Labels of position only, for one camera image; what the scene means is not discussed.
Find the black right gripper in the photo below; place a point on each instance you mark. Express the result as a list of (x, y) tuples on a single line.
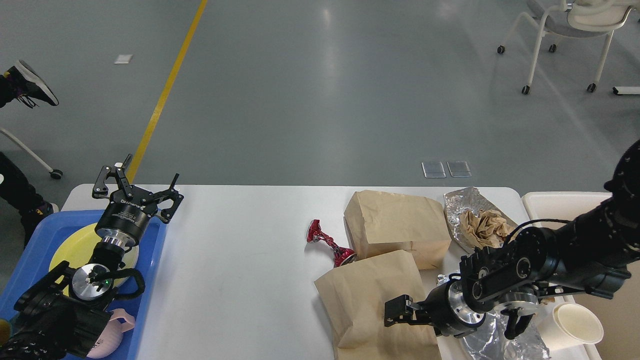
[(445, 309)]

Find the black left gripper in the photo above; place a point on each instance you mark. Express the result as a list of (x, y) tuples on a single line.
[(125, 216)]

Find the brown paper bag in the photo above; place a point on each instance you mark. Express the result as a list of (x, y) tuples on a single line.
[(381, 222), (354, 296)]

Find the pink ribbed mug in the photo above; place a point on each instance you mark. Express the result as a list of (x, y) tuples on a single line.
[(111, 337)]

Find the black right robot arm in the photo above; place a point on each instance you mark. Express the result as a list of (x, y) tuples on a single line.
[(588, 254)]

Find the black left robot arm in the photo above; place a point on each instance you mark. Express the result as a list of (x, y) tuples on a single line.
[(66, 311)]

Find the crushed red can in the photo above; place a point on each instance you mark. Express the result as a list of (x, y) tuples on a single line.
[(342, 255)]

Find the left white chair leg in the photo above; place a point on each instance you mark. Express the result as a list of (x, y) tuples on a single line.
[(56, 174)]

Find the front crumpled foil sheet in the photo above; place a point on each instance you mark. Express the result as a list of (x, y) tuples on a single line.
[(495, 345)]

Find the crumpled brown paper ball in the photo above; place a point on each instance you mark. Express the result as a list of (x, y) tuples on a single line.
[(487, 229)]

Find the blue plastic tray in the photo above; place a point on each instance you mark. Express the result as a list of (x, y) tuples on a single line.
[(46, 239)]

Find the crumpled aluminium foil sheet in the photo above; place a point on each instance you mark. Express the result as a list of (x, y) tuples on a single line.
[(458, 201)]

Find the person in dark clothes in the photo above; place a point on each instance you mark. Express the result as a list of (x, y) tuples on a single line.
[(21, 82)]

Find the white paper cup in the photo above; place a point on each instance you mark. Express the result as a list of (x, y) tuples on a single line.
[(569, 325)]

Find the beige plastic bin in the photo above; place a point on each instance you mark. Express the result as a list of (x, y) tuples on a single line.
[(620, 315)]

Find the white wheeled chair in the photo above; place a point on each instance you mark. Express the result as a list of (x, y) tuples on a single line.
[(578, 19)]

